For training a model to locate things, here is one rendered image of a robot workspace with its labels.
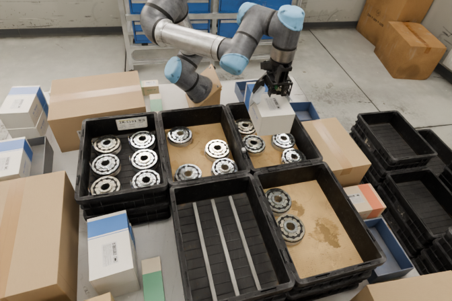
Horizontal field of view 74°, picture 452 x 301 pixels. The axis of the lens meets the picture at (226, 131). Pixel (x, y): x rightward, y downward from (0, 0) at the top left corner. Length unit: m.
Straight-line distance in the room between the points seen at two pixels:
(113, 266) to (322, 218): 0.72
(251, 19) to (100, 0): 3.10
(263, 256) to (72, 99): 1.05
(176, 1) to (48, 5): 2.97
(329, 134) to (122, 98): 0.96
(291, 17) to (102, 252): 0.87
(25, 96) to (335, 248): 1.44
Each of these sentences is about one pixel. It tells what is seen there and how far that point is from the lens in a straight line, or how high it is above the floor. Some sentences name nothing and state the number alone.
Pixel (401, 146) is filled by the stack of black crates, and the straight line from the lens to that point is 2.20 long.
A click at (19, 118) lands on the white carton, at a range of 1.60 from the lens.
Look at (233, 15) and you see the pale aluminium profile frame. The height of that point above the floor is 0.59.
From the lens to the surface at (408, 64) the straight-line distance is 3.89.
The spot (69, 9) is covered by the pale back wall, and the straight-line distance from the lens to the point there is 4.01.
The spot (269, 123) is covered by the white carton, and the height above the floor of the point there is 1.11.
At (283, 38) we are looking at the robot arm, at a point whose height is 1.39.
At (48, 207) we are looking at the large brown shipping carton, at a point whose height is 0.90.
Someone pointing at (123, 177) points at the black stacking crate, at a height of 0.83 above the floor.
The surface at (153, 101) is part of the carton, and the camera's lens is 1.67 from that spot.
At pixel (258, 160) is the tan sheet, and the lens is 1.29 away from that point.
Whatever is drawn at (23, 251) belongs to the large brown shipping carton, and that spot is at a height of 0.90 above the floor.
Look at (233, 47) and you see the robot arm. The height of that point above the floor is 1.37.
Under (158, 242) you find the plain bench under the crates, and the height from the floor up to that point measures 0.70.
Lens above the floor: 1.79
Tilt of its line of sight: 44 degrees down
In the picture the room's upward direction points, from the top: 6 degrees clockwise
